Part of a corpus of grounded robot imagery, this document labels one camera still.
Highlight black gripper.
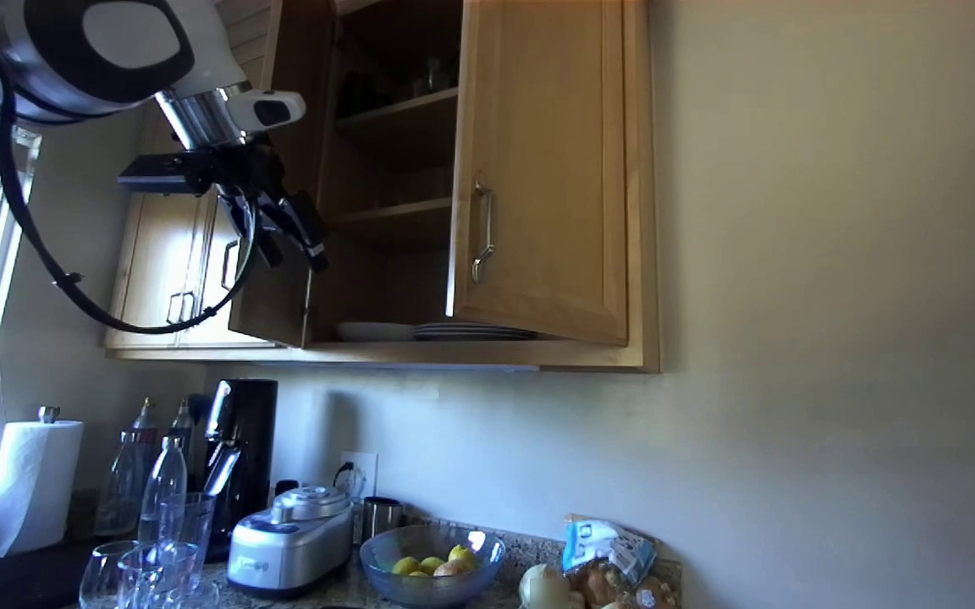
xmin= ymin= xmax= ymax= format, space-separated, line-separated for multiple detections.
xmin=183 ymin=141 xmax=327 ymax=270

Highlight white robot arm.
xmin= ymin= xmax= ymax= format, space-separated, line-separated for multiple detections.
xmin=0 ymin=0 xmax=327 ymax=270

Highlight far wooden cupboard doors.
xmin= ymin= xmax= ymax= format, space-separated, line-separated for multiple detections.
xmin=105 ymin=193 xmax=224 ymax=355

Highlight clear plastic bottle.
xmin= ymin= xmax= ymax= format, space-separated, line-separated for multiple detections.
xmin=138 ymin=438 xmax=191 ymax=574

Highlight glass fruit bowl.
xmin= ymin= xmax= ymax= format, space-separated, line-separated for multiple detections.
xmin=359 ymin=526 xmax=508 ymax=609

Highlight yellow lemon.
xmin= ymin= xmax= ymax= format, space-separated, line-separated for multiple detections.
xmin=446 ymin=546 xmax=474 ymax=569

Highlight white paper towel roll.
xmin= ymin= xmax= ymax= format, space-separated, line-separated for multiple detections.
xmin=0 ymin=407 xmax=85 ymax=557

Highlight clear glass jar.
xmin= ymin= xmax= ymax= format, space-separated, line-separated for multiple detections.
xmin=77 ymin=543 xmax=138 ymax=609

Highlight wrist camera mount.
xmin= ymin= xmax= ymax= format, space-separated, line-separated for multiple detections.
xmin=120 ymin=157 xmax=200 ymax=193

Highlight white wall outlet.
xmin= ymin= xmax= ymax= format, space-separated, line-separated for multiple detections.
xmin=334 ymin=455 xmax=377 ymax=502

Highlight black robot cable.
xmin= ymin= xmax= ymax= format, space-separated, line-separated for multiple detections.
xmin=0 ymin=78 xmax=263 ymax=337

